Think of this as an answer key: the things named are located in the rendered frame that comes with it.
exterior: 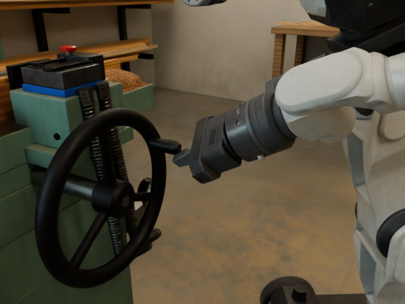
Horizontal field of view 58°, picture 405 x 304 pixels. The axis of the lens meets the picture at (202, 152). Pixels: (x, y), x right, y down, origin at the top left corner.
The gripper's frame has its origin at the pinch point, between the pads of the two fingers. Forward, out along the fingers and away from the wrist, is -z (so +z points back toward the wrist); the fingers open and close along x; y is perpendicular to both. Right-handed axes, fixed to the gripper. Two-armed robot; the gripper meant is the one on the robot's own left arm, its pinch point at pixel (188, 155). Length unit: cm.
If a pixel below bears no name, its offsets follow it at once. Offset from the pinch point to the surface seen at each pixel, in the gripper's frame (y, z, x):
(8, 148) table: 20.9, -20.8, -4.8
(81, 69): 20.4, -7.5, 7.0
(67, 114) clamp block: 18.2, -9.8, -0.5
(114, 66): 6, -32, 40
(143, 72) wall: -114, -242, 299
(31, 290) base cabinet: 1.0, -35.4, -19.9
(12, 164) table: 18.7, -22.3, -6.1
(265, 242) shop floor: -108, -54, 42
